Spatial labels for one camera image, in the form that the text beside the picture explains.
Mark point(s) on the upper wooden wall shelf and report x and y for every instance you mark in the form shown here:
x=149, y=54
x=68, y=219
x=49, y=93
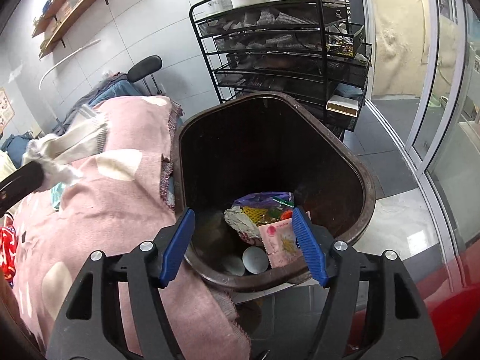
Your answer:
x=49, y=11

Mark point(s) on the pink polka dot bedspread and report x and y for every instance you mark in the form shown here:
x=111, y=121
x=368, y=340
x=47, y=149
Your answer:
x=119, y=202

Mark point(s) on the yellow foam fruit net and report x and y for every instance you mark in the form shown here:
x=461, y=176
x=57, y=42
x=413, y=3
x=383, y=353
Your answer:
x=257, y=215

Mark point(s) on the crumpled white tissue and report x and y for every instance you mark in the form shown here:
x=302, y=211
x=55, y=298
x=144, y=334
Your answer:
x=241, y=223

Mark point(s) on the black round stool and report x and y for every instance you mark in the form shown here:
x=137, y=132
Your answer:
x=147, y=67

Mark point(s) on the black wire storage cart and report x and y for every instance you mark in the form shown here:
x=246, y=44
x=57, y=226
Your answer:
x=310, y=50

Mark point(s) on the pink snack wrapper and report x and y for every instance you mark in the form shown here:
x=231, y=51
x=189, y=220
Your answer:
x=280, y=244

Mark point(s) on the blue massage bed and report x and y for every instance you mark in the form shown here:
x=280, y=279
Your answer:
x=111, y=87

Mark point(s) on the purple plastic bag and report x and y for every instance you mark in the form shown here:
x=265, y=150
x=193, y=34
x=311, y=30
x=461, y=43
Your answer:
x=265, y=200

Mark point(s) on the white curved floor lamp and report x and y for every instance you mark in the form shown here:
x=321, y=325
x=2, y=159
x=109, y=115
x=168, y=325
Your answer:
x=67, y=58

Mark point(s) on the dark brown trash bin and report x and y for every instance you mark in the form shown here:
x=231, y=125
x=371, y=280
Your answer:
x=264, y=142

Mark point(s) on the red patterned cloth bundle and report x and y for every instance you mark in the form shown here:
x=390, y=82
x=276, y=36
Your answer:
x=8, y=246

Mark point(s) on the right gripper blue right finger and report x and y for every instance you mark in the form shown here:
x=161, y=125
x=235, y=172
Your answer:
x=313, y=241

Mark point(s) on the wall poster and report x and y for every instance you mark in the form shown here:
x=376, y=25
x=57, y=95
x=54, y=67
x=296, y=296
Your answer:
x=6, y=110

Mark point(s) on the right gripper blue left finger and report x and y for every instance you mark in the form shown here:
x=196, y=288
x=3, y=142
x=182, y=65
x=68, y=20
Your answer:
x=174, y=242

